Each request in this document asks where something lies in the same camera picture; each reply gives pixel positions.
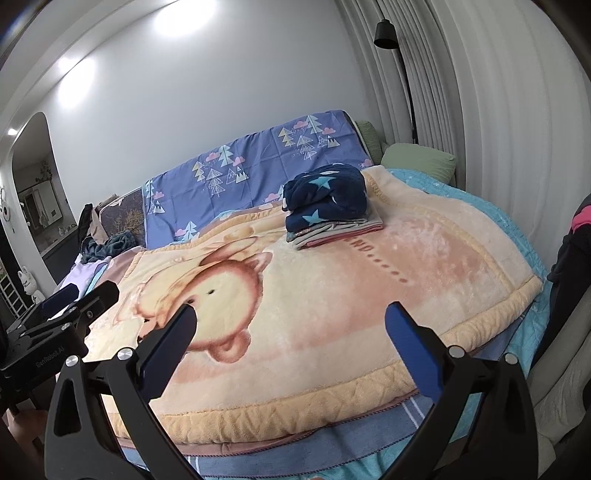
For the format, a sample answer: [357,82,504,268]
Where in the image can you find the striped blue sheet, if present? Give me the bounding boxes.
[121,392,438,463]

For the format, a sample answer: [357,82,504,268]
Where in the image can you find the black floor lamp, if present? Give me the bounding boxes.
[373,18,420,145]

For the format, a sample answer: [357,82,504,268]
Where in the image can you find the dark tree-print pillow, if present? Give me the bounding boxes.
[98,186,147,241]

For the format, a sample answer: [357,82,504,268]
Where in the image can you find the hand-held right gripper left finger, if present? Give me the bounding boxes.
[43,303,198,480]

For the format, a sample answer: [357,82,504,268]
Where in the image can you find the folded pink striped garment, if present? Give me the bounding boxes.
[295,216,385,251]

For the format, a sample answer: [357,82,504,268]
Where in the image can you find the purple tree-print sheet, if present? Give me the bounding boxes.
[141,109,371,246]

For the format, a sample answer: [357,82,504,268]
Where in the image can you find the large green pillow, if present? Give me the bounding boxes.
[380,142,459,186]

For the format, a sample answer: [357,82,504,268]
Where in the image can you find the navy fleece star-print garment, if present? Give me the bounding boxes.
[281,163,369,234]

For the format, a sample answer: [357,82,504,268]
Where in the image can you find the white pleated curtain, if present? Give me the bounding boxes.
[336,0,591,333]

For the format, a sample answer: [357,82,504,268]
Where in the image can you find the small white rack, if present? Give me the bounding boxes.
[0,271,25,315]

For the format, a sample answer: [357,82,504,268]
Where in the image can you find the framed wall mirror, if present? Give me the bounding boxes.
[17,179,66,232]

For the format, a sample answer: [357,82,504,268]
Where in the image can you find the lilac cloth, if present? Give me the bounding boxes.
[59,257,112,302]

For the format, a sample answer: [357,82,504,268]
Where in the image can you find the peach bear-print blanket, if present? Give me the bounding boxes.
[82,165,544,447]

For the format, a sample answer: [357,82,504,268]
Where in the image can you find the crumpled blue-grey cloth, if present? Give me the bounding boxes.
[80,230,136,265]

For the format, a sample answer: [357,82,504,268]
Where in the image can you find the dark hanging jacket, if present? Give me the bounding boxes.
[78,202,101,256]

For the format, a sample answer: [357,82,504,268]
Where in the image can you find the small green pillow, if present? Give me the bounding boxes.
[355,120,385,163]

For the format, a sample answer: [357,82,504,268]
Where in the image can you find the dark clothing with pink trim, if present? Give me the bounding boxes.
[534,193,591,366]

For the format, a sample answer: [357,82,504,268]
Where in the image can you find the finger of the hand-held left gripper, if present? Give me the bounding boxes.
[38,284,80,320]
[22,280,121,341]

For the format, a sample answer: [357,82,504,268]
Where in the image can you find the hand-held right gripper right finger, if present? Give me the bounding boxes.
[385,301,540,480]

